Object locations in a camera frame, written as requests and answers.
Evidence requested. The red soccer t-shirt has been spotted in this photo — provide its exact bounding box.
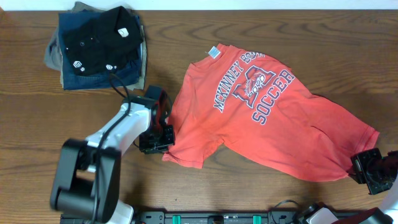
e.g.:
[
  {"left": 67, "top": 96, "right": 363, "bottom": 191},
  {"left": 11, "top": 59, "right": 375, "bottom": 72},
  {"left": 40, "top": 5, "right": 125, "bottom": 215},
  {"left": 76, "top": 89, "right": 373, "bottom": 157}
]
[{"left": 163, "top": 44, "right": 379, "bottom": 182}]

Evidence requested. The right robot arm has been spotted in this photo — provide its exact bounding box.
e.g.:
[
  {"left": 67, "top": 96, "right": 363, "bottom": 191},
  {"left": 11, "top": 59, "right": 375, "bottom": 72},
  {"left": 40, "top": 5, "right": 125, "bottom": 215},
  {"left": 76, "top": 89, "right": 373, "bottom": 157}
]
[{"left": 297, "top": 148, "right": 397, "bottom": 224}]

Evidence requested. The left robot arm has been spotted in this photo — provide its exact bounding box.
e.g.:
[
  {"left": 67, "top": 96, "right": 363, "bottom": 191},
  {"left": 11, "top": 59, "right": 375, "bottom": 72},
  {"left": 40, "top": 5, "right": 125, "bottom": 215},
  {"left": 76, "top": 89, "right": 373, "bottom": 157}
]
[{"left": 50, "top": 86, "right": 175, "bottom": 223}]

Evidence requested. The navy blue folded garment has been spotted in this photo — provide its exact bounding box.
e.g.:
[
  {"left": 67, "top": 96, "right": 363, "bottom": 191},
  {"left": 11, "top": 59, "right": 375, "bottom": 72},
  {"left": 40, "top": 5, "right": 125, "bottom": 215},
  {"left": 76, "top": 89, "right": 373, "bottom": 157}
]
[{"left": 58, "top": 12, "right": 141, "bottom": 90}]

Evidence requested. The black folded shirt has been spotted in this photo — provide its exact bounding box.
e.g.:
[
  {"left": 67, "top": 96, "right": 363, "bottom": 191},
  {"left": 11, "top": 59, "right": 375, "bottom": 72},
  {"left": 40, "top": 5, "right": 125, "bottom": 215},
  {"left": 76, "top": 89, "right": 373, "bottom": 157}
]
[{"left": 62, "top": 6, "right": 143, "bottom": 76}]

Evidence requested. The grey folded garment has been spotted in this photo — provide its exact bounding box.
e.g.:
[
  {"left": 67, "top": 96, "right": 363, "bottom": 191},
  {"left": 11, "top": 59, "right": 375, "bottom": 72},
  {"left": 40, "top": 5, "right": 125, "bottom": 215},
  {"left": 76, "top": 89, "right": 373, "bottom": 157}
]
[{"left": 44, "top": 1, "right": 103, "bottom": 71}]

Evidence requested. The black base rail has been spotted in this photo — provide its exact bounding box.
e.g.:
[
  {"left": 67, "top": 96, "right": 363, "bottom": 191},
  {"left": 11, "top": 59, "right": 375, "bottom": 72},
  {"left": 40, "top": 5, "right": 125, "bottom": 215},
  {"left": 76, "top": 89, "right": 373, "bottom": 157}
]
[{"left": 60, "top": 211, "right": 349, "bottom": 224}]

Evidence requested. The black right base cable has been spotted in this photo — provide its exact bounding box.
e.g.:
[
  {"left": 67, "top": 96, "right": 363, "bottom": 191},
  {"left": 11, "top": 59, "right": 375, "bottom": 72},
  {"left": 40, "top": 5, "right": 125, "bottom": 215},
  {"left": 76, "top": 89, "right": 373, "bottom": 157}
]
[{"left": 269, "top": 200, "right": 301, "bottom": 224}]

